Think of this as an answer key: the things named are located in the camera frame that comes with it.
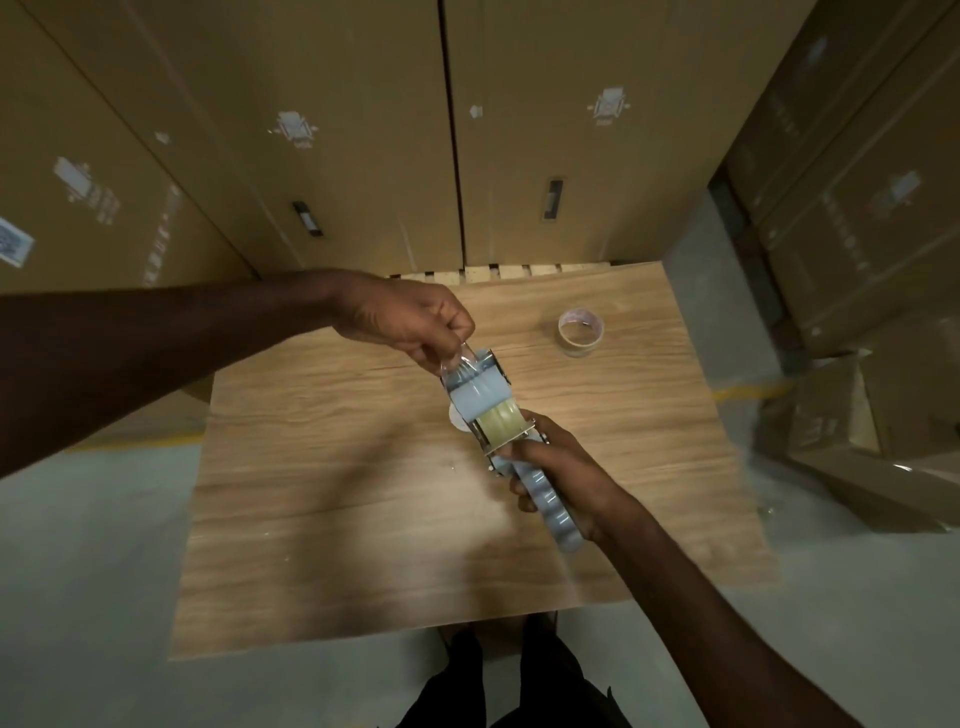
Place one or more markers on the person's right hand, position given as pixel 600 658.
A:
pixel 577 472

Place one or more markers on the person's left hand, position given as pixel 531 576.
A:
pixel 390 311

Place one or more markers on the person's right thumb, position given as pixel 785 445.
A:
pixel 541 429

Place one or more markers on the person's left fingers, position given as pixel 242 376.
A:
pixel 456 330

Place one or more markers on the grey handheld tape dispenser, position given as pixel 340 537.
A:
pixel 484 405

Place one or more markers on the person's right forearm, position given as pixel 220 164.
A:
pixel 705 630

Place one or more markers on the person's left forearm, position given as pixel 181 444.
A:
pixel 150 360

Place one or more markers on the clear tape roll in dispenser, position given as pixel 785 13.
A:
pixel 501 424

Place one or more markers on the wooden pallet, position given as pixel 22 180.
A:
pixel 517 270

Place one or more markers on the loose clear tape roll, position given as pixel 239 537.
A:
pixel 581 341

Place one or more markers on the tall cardboard box black label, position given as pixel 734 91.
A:
pixel 300 112
pixel 600 112

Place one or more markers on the person's black shorts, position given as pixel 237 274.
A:
pixel 517 690

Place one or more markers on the small crumpled cardboard box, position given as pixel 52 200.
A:
pixel 847 427

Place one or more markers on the stacked brown cardboard box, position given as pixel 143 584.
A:
pixel 877 247
pixel 810 90

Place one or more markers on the large cardboard box blue sticker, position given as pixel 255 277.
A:
pixel 90 187

